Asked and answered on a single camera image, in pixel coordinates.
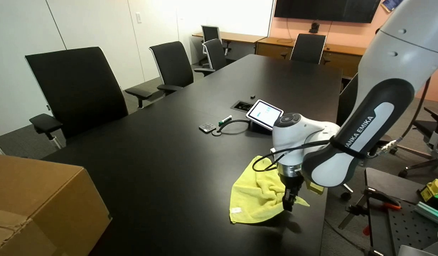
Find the white screen tablet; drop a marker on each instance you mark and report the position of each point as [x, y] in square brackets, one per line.
[265, 115]

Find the black office chair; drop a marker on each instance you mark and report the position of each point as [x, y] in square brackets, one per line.
[308, 49]
[211, 34]
[430, 129]
[347, 102]
[174, 65]
[79, 91]
[215, 55]

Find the brown cardboard box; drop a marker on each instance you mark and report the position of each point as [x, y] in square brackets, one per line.
[39, 204]

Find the teal metal bar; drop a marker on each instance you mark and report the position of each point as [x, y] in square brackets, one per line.
[430, 213]

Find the black webcam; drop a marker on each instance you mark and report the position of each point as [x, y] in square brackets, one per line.
[315, 28]

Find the yellow green block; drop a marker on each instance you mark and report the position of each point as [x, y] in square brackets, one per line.
[434, 190]

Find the small black adapter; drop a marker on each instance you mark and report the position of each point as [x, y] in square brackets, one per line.
[225, 120]

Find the black equipment cart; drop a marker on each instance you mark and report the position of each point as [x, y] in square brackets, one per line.
[404, 228]

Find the wooden credenza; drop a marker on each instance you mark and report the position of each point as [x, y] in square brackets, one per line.
[276, 48]

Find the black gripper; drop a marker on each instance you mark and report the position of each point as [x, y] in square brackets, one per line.
[292, 183]

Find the table power outlet hatch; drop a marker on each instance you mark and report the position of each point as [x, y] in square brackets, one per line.
[244, 106]

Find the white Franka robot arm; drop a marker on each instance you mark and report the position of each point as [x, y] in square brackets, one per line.
[399, 62]

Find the black wall television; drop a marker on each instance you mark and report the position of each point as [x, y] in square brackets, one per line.
[326, 9]

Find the yellow towel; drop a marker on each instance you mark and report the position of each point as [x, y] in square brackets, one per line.
[256, 200]

